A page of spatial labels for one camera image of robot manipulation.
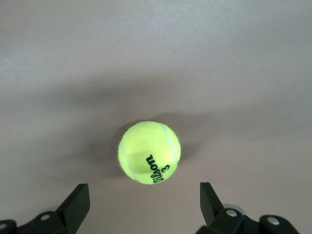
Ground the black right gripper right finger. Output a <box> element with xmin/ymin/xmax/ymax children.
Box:
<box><xmin>197</xmin><ymin>181</ymin><xmax>299</xmax><ymax>234</ymax></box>

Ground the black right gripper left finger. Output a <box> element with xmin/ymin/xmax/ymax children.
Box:
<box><xmin>0</xmin><ymin>183</ymin><xmax>91</xmax><ymax>234</ymax></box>

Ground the yellow tennis ball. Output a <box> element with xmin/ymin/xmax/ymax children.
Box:
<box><xmin>117</xmin><ymin>121</ymin><xmax>182</xmax><ymax>185</ymax></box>

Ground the brown table mat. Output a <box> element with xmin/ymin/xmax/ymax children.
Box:
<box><xmin>0</xmin><ymin>0</ymin><xmax>312</xmax><ymax>234</ymax></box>

